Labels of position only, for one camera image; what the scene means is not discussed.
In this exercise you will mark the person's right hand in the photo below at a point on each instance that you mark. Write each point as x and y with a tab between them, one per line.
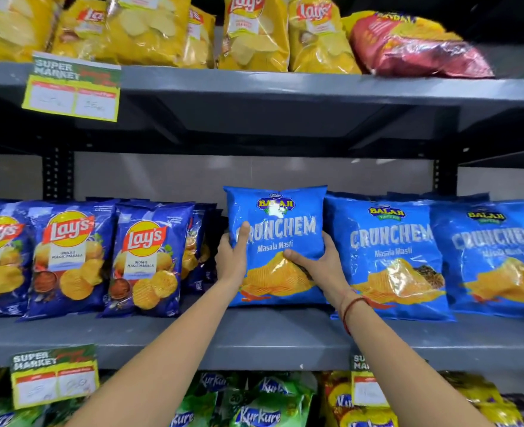
331	275

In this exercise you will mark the person's left hand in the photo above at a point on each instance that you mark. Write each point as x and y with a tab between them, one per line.
230	264

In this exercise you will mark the person's left thumb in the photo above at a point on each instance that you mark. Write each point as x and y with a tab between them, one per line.
243	237

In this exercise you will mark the person's right thumb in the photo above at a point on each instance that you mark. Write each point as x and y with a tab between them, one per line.
299	259

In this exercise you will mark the light blue chip bag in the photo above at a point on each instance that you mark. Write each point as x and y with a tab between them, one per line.
391	244
275	208
493	248

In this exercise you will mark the person's right forearm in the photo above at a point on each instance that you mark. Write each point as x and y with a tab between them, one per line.
404	373

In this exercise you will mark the person's left forearm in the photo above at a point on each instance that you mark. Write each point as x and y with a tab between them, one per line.
164	364

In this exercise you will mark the grey metal shelf board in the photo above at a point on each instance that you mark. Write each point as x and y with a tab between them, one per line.
266	337
288	84

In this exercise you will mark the green and yellow price tag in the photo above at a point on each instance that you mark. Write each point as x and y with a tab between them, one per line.
73	88
55	377
368	386

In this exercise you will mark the yellow orange snack packet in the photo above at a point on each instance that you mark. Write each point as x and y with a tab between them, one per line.
488	400
337	409

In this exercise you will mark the black perforated shelf upright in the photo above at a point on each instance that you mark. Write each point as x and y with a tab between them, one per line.
58	173
445	177

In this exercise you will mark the row of yellow chip bags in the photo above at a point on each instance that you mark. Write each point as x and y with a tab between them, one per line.
155	26

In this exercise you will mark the red and yellow snack bag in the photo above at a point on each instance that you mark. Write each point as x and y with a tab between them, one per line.
413	48

